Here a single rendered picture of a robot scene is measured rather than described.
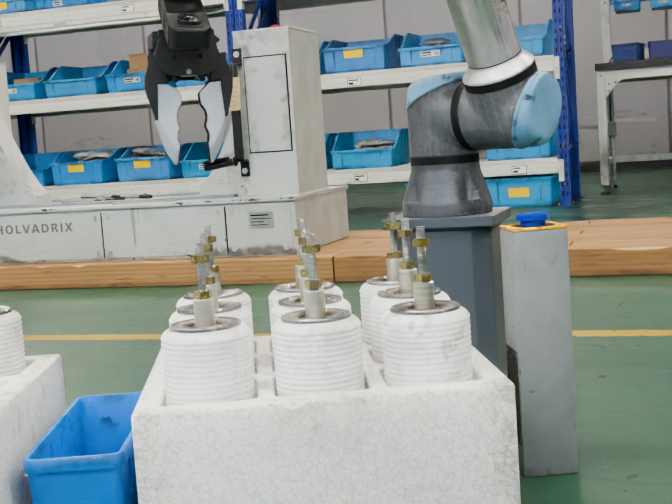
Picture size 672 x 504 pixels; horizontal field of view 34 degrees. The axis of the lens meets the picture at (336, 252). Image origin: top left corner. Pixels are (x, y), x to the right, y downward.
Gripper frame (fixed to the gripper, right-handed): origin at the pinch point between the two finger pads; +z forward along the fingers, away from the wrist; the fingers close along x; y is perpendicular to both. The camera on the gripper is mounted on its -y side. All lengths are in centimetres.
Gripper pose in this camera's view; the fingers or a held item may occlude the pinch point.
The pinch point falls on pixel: (194, 152)
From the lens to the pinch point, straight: 125.6
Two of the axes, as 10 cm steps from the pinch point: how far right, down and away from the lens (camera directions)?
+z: 0.7, 9.9, 1.1
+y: -2.7, -0.8, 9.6
